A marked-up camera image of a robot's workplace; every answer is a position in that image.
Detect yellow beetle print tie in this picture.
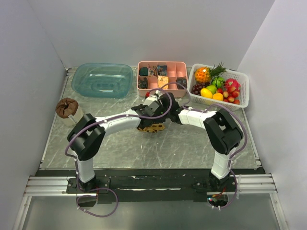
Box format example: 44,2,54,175
137,123,165,133

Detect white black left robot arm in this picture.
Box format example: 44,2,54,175
65,98,172,193

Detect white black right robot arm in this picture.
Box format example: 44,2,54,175
159,93,243,191

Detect black rolled tie left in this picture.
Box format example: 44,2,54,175
138,77,148,89

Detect yellow rolled tie in box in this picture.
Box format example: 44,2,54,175
157,76,169,90

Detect purple toy grapes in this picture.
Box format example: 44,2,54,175
191,82,210,95

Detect dark rolled tie right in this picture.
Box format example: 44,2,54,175
176,77,188,90

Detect pink divided organizer box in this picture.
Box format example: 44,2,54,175
137,61,188,97

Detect multicolour patterned rolled tie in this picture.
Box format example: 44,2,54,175
148,66,158,77

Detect yellow toy mango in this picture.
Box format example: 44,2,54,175
200,88,213,99

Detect dark green rolled tie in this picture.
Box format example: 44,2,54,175
139,67,149,76

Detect blue patterned rolled tie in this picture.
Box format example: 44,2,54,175
157,65,167,76

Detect lime green toy fruit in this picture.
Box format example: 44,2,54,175
206,85,217,94

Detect orange toy fruit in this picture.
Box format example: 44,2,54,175
212,93,224,101

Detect orange toy pineapple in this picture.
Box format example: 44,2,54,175
194,63,226,83

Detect teal transparent plastic tub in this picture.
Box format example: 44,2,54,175
71,63,133,98

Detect pink toy dragon fruit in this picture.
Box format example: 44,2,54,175
224,78,241,92

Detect white plastic fruit basket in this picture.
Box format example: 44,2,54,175
188,64,249,111

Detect brown white rolled cloth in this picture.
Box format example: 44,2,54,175
55,97,84,127

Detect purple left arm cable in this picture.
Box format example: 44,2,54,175
65,90,173,218

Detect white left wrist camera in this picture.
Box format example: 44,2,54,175
143,92,159,106

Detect black aluminium mounting rail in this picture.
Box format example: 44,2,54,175
24,169,277,204

